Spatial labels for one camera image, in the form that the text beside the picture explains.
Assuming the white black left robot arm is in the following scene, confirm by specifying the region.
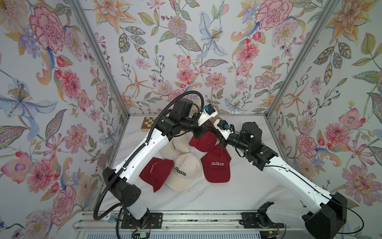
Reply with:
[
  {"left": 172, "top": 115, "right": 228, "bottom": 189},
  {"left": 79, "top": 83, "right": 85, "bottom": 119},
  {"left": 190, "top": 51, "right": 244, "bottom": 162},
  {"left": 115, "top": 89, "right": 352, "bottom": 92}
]
[{"left": 96, "top": 98, "right": 217, "bottom": 221}]

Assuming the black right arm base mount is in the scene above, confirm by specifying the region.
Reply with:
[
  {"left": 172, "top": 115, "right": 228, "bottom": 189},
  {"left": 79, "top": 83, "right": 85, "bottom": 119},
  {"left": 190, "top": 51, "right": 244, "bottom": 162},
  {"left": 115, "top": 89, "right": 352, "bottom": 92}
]
[{"left": 239, "top": 202, "right": 285, "bottom": 229}]

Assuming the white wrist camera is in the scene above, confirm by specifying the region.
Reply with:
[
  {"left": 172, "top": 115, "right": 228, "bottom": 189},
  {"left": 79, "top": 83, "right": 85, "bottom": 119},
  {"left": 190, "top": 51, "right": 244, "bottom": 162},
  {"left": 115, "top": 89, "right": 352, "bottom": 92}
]
[
  {"left": 198, "top": 104, "right": 218, "bottom": 126},
  {"left": 214, "top": 119, "right": 235, "bottom": 140}
]

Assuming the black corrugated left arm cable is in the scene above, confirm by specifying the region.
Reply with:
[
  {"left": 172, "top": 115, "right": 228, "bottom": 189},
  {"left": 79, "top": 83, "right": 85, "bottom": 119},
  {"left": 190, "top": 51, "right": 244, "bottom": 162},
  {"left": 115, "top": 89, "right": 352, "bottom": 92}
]
[{"left": 93, "top": 90, "right": 205, "bottom": 221}]

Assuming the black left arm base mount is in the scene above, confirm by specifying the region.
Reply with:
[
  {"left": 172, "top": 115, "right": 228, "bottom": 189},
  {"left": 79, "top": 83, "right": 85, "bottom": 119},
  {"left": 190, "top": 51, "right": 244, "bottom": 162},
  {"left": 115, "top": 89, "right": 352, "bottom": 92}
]
[{"left": 120, "top": 211, "right": 163, "bottom": 230}]

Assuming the red Colorado cap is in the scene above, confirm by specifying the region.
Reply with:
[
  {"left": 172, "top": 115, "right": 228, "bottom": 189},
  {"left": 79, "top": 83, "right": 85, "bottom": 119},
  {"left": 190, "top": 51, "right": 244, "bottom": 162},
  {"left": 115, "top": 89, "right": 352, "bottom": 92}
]
[{"left": 201, "top": 144, "right": 231, "bottom": 183}]

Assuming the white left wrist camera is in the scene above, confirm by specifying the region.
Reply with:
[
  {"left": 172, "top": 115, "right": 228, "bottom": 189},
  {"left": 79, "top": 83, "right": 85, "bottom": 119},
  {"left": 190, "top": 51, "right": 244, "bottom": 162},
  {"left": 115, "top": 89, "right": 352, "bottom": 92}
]
[{"left": 198, "top": 104, "right": 218, "bottom": 126}]

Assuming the cream Colorado cap front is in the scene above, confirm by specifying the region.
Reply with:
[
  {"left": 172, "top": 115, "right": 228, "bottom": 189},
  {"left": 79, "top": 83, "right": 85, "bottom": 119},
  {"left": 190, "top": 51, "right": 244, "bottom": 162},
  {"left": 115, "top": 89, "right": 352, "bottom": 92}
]
[{"left": 165, "top": 153, "right": 202, "bottom": 192}]

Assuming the wooden chessboard box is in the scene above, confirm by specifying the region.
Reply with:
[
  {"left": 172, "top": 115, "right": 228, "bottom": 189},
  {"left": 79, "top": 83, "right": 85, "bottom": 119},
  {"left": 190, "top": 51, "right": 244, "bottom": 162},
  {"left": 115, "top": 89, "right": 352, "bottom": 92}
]
[{"left": 141, "top": 117, "right": 156, "bottom": 131}]

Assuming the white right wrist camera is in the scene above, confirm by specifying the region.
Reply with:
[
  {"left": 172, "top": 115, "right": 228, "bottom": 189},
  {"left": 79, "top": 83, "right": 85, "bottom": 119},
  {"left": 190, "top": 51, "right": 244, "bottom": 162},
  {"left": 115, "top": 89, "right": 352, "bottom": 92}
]
[{"left": 214, "top": 119, "right": 235, "bottom": 140}]

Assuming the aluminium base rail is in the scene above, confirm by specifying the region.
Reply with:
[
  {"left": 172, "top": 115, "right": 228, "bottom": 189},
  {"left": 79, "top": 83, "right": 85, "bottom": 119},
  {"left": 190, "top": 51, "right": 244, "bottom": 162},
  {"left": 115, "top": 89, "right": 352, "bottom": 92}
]
[{"left": 73, "top": 210, "right": 291, "bottom": 232}]

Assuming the cream cap behind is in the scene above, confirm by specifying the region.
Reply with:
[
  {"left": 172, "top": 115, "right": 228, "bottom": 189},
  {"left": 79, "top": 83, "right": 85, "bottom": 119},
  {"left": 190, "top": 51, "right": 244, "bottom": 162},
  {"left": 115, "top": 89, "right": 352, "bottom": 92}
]
[{"left": 160, "top": 135, "right": 189, "bottom": 160}]

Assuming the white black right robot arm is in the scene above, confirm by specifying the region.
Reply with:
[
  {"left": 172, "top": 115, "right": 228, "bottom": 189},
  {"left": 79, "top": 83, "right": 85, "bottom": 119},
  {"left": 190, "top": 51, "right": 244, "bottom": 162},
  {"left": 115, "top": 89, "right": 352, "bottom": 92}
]
[{"left": 214, "top": 119, "right": 347, "bottom": 239}]

